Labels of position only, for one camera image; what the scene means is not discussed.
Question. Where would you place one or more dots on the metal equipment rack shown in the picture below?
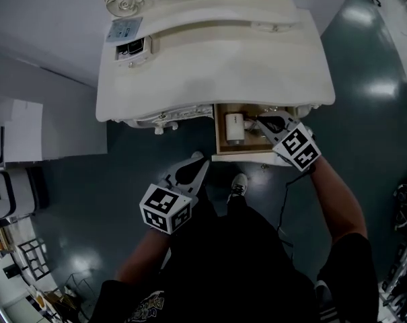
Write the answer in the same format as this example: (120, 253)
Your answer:
(401, 274)

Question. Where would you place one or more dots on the small black device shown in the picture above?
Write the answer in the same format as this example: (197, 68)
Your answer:
(130, 47)

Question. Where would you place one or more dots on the person's right forearm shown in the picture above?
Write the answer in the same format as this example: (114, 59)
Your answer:
(337, 204)

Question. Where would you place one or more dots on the wooden drawer with white front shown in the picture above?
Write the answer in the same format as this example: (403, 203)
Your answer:
(243, 148)

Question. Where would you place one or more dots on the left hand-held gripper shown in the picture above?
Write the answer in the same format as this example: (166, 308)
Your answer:
(163, 207)

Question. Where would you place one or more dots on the white cabinet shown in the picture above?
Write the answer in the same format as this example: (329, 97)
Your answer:
(21, 130)

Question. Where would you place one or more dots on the person's white shoe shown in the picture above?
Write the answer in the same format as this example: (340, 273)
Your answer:
(324, 301)
(238, 187)

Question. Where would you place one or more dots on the small open vanity top compartment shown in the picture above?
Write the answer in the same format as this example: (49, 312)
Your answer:
(136, 57)

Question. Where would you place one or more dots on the person's white right shoe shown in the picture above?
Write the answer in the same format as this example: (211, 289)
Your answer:
(324, 301)

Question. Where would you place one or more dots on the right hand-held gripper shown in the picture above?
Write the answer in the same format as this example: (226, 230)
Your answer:
(299, 148)

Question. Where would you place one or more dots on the pale blue booklet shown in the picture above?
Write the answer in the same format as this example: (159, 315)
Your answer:
(124, 29)

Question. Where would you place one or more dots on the person's left forearm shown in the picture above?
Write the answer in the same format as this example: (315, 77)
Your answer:
(142, 257)

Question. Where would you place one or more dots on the small black box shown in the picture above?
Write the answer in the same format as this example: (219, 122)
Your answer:
(10, 272)

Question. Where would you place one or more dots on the person's black t-shirt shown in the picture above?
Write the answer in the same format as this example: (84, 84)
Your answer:
(237, 274)

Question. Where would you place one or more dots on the person's black trousers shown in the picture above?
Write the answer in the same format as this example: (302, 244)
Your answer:
(235, 205)

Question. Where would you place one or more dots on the person's white left shoe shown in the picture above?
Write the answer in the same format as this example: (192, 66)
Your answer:
(238, 187)

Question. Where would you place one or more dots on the white ornate dressing table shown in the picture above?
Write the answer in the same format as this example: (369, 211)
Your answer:
(216, 76)

